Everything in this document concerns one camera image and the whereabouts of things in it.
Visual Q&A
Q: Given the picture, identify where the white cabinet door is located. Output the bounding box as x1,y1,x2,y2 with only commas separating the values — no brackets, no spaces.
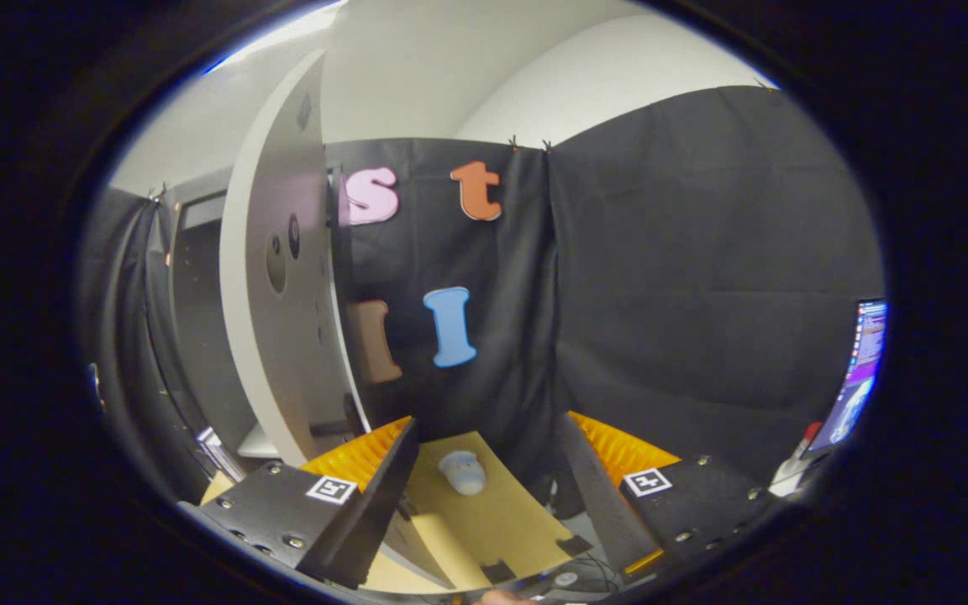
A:
219,49,371,467

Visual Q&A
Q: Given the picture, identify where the small white rounded object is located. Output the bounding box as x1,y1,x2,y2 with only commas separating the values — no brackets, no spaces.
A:
438,450,487,497

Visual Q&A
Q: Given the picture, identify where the computer monitor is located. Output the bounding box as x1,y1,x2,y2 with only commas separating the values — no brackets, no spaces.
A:
808,298,888,455

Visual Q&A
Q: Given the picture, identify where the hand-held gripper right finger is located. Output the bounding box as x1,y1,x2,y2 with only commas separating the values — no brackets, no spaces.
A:
557,413,775,581

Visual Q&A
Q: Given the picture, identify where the black backdrop cloth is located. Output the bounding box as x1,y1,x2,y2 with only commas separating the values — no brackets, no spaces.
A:
76,84,886,505

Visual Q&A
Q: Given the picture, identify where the red and white object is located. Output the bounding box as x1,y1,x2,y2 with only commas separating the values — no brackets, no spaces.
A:
768,420,825,498

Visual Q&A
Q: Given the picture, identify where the grey cabinet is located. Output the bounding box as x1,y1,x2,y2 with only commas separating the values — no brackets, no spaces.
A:
155,168,283,463

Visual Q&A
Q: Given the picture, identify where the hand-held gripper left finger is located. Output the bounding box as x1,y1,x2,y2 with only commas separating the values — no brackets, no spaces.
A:
180,418,420,591

